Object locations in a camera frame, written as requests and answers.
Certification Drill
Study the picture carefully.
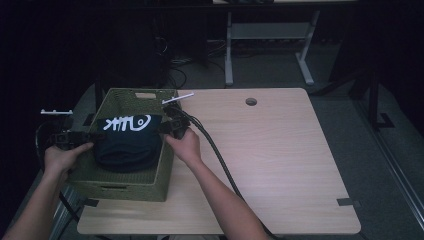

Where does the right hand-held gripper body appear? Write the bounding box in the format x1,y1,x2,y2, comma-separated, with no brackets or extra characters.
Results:
161,92,195,141

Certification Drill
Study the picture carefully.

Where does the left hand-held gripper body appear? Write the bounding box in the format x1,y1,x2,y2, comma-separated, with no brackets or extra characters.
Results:
40,108,90,151

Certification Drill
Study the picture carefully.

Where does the dark blue printed garment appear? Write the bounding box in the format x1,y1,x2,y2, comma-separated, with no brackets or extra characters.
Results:
93,113,165,174

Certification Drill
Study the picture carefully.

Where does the green woven basket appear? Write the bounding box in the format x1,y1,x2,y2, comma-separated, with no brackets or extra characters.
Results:
68,87,183,203

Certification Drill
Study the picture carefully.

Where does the person's left hand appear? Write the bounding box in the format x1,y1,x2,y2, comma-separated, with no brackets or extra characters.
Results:
43,142,95,178

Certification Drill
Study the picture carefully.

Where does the person's right hand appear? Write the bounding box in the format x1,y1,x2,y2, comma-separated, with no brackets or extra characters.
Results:
165,127,203,167

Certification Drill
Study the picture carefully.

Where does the black metal stand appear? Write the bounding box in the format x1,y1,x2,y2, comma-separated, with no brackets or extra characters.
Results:
364,68,395,130

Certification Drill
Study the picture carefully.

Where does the black floor bracket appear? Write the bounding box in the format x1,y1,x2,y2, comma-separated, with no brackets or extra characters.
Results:
82,112,97,127

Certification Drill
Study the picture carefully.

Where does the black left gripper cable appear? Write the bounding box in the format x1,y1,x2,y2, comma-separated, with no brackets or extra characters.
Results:
34,119,82,224

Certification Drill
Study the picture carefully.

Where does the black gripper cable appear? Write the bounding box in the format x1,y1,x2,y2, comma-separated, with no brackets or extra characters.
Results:
171,105,284,240
34,119,82,224

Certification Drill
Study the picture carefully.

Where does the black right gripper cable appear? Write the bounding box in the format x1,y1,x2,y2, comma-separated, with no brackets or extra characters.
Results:
171,105,284,240

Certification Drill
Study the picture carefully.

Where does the tangle of floor cables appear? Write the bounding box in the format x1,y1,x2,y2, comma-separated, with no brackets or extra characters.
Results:
154,34,228,89

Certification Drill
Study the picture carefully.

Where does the aluminium floor rail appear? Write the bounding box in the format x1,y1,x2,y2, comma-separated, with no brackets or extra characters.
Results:
353,98,424,232
46,186,83,240

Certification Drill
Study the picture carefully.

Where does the grey metal desk frame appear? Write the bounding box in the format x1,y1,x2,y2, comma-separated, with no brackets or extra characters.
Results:
223,9,322,87

